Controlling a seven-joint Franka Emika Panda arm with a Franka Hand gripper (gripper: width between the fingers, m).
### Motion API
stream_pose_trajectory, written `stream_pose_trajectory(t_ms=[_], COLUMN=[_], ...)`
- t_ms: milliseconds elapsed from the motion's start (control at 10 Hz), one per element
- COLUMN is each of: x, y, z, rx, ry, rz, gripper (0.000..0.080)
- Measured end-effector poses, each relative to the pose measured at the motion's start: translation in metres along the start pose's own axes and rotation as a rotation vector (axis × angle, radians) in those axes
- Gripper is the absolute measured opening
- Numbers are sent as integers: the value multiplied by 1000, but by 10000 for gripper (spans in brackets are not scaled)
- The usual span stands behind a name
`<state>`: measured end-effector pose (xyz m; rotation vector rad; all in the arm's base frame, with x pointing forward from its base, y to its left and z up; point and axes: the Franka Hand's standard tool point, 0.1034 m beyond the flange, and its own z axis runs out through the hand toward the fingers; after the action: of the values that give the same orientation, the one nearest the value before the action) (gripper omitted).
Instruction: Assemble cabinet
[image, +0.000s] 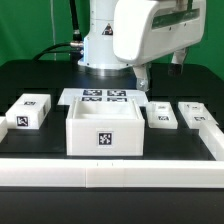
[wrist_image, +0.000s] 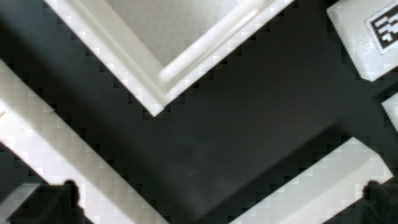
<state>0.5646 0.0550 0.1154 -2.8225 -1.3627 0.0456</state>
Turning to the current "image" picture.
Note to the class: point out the white right fence rail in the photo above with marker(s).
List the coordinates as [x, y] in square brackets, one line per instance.
[213, 138]

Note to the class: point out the white tagged block left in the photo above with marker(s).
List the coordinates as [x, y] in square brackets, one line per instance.
[29, 111]

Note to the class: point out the white fence rail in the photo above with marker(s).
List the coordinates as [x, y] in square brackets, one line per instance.
[213, 138]
[3, 128]
[111, 173]

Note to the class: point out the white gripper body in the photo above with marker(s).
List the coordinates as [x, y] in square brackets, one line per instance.
[145, 30]

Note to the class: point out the white small door part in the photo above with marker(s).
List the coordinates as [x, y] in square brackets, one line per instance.
[194, 113]
[161, 115]

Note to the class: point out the white left fence rail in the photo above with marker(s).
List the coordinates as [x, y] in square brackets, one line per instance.
[3, 128]

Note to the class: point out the white front fence rail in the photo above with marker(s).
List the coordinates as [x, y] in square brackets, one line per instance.
[111, 173]

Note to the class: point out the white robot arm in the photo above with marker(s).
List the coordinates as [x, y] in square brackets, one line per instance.
[98, 44]

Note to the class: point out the white cabinet body box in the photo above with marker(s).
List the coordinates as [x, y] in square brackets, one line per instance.
[102, 128]

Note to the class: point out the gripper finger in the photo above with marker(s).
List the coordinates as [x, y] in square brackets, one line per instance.
[176, 66]
[142, 73]

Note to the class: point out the white flat tagged top panel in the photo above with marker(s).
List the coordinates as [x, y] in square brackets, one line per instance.
[120, 95]

